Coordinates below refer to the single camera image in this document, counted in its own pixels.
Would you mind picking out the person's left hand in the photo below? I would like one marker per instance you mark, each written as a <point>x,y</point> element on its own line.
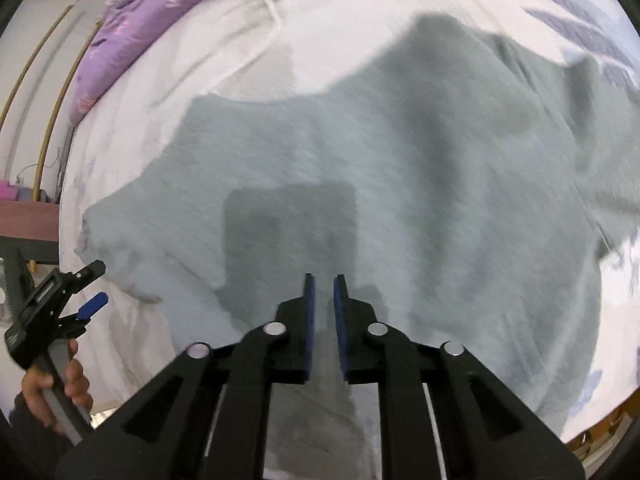
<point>34,400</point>

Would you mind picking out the grey hoodie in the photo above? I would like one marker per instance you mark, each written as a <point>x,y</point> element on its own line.
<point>400,160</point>

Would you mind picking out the purple floral quilt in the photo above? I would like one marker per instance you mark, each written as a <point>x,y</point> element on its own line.
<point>135,25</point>

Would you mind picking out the wooden headboard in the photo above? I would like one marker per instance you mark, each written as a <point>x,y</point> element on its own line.
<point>600,432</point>

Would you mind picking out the reddish wooden desk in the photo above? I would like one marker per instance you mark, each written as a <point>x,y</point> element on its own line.
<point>25,220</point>

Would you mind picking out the pink box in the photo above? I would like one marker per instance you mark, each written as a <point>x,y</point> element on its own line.
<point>10,191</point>

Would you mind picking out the thin yellow rod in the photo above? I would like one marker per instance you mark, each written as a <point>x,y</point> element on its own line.
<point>37,57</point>
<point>62,95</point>

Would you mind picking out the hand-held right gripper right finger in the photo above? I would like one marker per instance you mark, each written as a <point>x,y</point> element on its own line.
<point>341,320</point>

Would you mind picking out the printed bed sheet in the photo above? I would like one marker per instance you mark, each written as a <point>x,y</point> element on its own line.
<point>200,60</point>

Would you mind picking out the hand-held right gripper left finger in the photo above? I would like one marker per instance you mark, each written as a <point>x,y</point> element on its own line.
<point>311,320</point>

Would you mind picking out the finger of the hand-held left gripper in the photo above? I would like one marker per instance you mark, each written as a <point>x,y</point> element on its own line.
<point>95,304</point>
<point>92,270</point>

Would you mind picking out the person's left forearm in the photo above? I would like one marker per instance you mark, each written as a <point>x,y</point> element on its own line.
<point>20,445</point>

